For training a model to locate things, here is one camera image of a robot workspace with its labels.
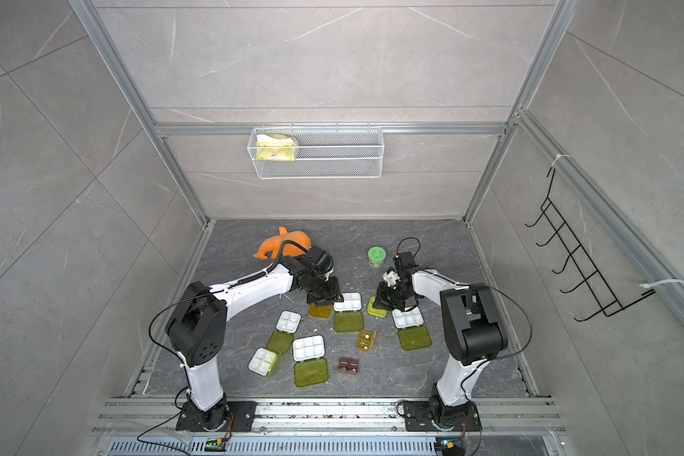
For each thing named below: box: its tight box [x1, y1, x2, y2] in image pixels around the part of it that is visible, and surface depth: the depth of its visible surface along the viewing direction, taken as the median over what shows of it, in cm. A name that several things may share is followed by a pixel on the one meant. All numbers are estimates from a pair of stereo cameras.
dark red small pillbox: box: [338, 357, 360, 375], surface depth 83 cm
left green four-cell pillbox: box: [266, 309, 303, 355], surface depth 90 cm
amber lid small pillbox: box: [308, 303, 333, 319], surface depth 95 cm
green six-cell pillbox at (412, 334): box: [391, 304, 433, 351], surface depth 90 cm
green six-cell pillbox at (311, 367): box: [292, 334, 330, 388], surface depth 85 cm
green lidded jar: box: [367, 245, 387, 269], surface depth 105 cm
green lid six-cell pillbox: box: [332, 291, 364, 332], surface depth 94 cm
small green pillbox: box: [366, 296, 389, 320], surface depth 94 cm
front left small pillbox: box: [247, 346, 280, 378], surface depth 84 cm
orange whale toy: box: [252, 226, 312, 261], surface depth 109 cm
